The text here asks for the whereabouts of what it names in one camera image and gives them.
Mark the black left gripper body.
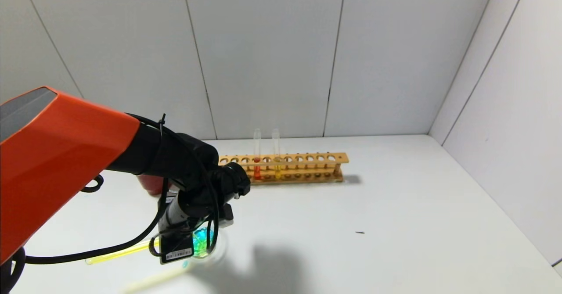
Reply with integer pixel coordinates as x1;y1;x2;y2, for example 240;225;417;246
159;195;195;265

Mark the red pigment test tube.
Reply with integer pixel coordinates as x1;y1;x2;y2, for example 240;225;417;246
253;129;262;180

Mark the deep yellow pigment test tube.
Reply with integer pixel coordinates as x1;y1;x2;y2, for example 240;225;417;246
86;240;162;266

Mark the wooden test tube rack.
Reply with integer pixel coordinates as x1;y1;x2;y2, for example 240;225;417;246
219;152;349;187

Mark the dark red cup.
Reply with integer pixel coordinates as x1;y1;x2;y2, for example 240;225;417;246
137;174;171;196

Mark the clear glass dish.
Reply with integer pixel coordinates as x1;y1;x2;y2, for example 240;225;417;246
192;226;227;266

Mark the pale yellow pigment test tube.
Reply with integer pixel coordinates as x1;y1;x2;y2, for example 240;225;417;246
272;129;282;180

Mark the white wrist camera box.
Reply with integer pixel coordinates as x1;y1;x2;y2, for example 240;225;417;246
218;204;234;228

